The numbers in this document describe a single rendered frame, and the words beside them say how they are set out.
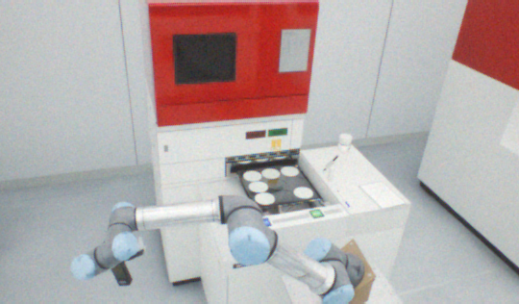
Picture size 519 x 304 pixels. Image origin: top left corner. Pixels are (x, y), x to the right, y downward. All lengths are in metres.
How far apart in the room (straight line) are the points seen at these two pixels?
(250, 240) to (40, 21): 2.71
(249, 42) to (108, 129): 2.06
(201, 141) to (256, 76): 0.46
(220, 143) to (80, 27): 1.68
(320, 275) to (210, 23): 1.20
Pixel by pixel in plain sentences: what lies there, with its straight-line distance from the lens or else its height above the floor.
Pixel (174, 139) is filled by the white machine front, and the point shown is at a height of 1.12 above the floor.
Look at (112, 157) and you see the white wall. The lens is 3.98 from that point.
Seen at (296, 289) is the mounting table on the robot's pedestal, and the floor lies 0.82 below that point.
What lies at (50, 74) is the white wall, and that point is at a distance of 3.68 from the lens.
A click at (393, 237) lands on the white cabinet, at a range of 2.31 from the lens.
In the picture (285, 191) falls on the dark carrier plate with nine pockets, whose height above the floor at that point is 0.90.
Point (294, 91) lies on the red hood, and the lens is 2.25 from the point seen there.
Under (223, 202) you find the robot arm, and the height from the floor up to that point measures 1.37.
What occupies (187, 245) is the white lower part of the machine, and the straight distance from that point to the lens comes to 2.69.
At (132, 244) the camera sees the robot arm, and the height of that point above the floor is 1.32.
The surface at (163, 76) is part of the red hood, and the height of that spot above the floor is 1.49.
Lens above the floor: 2.18
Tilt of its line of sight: 31 degrees down
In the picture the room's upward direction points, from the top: 3 degrees clockwise
